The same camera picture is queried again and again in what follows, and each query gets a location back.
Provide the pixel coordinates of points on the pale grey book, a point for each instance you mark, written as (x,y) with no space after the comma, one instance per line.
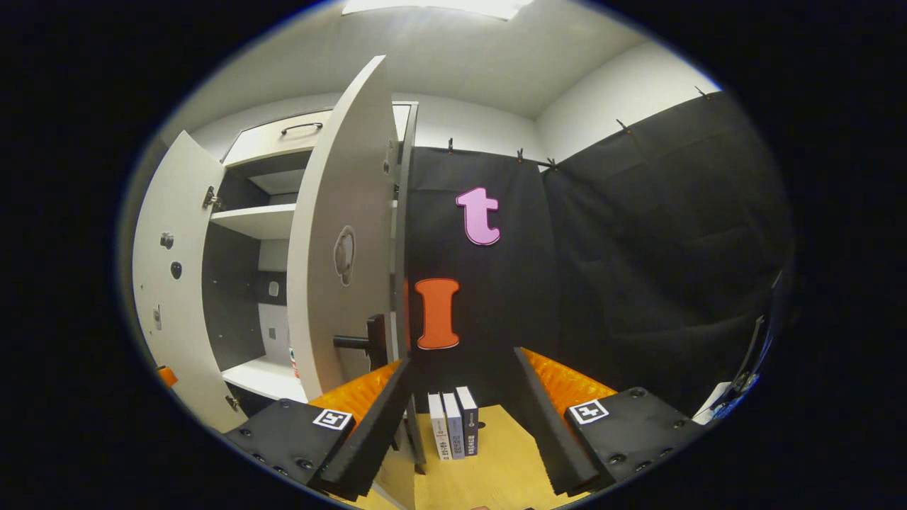
(454,425)

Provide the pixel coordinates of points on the white cabinet door cat stickers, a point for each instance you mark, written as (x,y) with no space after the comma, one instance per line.
(173,212)

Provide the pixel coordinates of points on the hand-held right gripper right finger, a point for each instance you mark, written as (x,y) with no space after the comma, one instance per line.
(545,425)

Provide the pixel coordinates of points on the white book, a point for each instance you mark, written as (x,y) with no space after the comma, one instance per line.
(439,428)

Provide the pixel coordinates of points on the long ceiling light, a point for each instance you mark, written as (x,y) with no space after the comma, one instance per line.
(439,7)

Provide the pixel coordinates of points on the white cabinet shelf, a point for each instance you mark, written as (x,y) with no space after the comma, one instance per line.
(258,219)

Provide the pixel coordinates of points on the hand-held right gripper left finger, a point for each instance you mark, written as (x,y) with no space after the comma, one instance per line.
(368,432)

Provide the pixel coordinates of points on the clear plastic bottle red label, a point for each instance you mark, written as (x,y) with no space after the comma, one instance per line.
(293,361)

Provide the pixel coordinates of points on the white open cabinet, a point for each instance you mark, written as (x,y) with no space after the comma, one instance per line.
(230,297)

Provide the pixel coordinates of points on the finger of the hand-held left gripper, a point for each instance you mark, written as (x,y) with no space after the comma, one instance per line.
(167,376)

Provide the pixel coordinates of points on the black backdrop cloth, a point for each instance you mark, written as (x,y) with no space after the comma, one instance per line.
(638,248)

